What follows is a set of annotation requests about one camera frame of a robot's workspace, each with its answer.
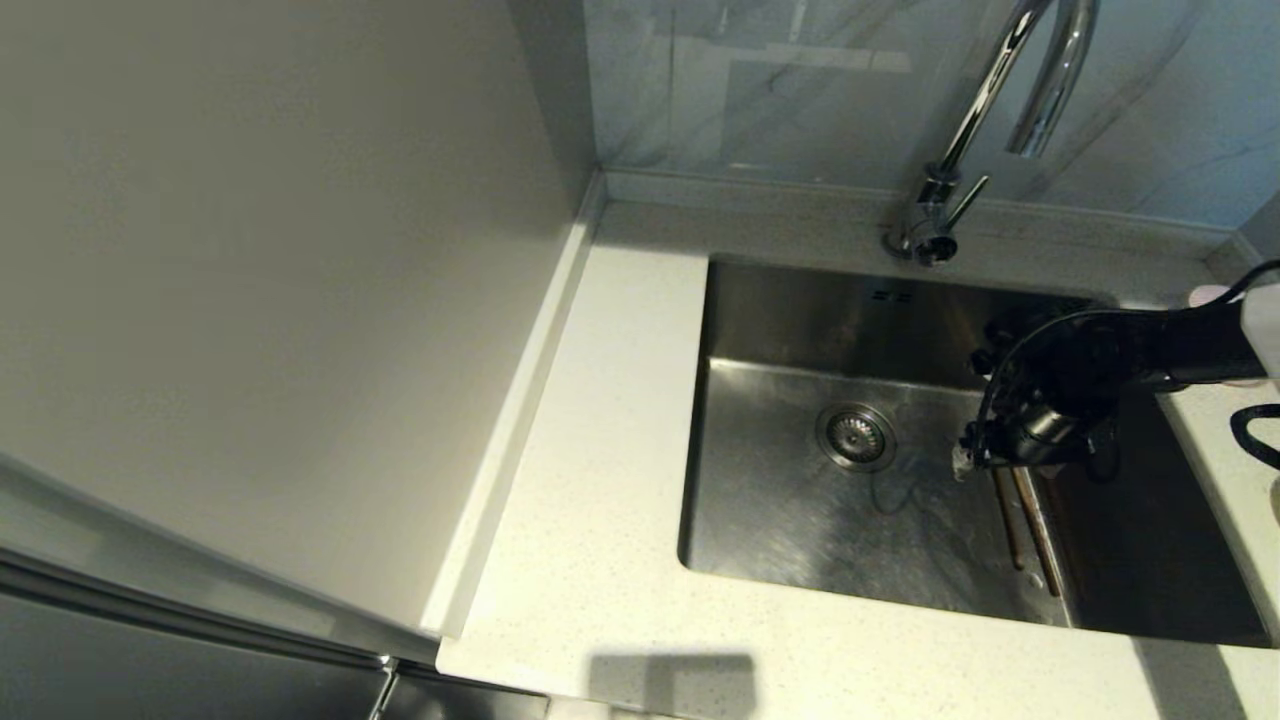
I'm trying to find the wooden chopstick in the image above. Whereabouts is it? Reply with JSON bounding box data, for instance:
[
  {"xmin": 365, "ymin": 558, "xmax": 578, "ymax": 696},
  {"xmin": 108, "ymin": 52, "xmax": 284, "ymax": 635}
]
[
  {"xmin": 992, "ymin": 468, "xmax": 1028, "ymax": 572},
  {"xmin": 1012, "ymin": 468, "xmax": 1063, "ymax": 599}
]

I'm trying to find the chrome gooseneck faucet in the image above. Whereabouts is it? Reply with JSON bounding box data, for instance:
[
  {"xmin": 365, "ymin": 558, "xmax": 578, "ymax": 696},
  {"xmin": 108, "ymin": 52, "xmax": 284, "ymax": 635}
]
[{"xmin": 882, "ymin": 0, "xmax": 1101, "ymax": 267}]

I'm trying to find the metal sink drain strainer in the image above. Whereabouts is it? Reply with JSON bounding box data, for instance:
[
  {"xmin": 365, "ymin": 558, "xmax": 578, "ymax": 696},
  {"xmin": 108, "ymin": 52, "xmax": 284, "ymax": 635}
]
[{"xmin": 815, "ymin": 403, "xmax": 898, "ymax": 473}]

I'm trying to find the stainless steel sink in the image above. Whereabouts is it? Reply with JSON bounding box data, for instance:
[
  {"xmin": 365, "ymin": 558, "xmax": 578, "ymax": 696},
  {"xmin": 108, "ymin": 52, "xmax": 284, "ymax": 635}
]
[{"xmin": 677, "ymin": 255, "xmax": 1276, "ymax": 646}]

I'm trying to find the grey tall cabinet door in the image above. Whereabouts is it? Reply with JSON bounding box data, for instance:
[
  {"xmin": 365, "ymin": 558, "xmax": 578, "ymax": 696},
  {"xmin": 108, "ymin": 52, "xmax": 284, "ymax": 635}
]
[{"xmin": 0, "ymin": 545, "xmax": 549, "ymax": 720}]

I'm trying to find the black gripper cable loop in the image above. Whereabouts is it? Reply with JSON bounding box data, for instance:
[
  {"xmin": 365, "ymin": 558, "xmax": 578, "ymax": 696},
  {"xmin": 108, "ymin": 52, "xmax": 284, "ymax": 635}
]
[{"xmin": 975, "ymin": 308, "xmax": 1151, "ymax": 471}]

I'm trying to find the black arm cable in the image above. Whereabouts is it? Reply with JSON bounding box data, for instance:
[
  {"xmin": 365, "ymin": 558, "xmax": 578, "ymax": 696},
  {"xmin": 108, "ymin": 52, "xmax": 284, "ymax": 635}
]
[{"xmin": 1225, "ymin": 260, "xmax": 1280, "ymax": 306}]

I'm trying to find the chrome cabinet door handle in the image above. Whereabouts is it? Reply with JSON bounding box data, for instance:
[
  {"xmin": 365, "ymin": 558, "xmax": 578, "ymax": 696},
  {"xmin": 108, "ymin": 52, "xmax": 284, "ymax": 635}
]
[{"xmin": 366, "ymin": 652, "xmax": 401, "ymax": 720}]

